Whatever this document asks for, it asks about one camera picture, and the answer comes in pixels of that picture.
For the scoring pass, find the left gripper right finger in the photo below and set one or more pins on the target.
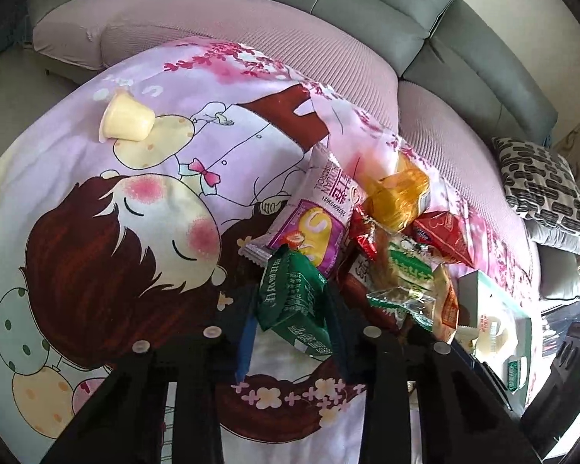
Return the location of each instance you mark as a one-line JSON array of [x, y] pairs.
[[424, 393]]

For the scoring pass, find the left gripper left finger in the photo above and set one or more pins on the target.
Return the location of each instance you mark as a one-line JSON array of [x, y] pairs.
[[165, 397]]

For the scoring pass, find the clear bagged white bun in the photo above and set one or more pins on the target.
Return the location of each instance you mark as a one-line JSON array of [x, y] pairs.
[[488, 337]]

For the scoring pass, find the clear green noodle snack packet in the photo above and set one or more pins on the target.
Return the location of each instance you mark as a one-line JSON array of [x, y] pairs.
[[404, 281]]

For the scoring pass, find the red kiss snack bag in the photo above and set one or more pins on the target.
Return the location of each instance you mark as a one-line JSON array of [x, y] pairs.
[[442, 232]]

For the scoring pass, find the small red candy packet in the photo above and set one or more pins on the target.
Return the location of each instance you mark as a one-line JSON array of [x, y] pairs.
[[362, 232]]

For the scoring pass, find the orange cake packet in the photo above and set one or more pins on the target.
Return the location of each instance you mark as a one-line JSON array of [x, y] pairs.
[[396, 200]]

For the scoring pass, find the pink purple snack bag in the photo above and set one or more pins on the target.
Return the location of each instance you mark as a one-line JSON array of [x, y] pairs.
[[316, 218]]

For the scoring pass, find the yellow jelly cup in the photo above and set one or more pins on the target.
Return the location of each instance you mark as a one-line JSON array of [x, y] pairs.
[[126, 118]]

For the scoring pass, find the green white cardboard tray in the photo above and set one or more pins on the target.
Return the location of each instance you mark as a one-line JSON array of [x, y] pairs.
[[480, 296]]

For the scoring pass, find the black device with green light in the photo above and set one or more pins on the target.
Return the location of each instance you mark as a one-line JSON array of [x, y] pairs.
[[555, 408]]

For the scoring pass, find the grey cushion right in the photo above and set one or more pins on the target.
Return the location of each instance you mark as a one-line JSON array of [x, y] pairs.
[[554, 238]]

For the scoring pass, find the pink cartoon girl blanket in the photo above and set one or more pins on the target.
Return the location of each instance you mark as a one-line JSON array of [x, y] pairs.
[[103, 245]]

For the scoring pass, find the black white patterned cushion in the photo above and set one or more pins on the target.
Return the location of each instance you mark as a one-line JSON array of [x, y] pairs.
[[539, 184]]

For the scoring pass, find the grey leather sofa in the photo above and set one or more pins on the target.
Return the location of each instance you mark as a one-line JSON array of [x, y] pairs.
[[397, 30]]

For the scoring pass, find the pink knitted sofa cover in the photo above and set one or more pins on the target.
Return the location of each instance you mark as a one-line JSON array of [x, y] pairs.
[[441, 110]]

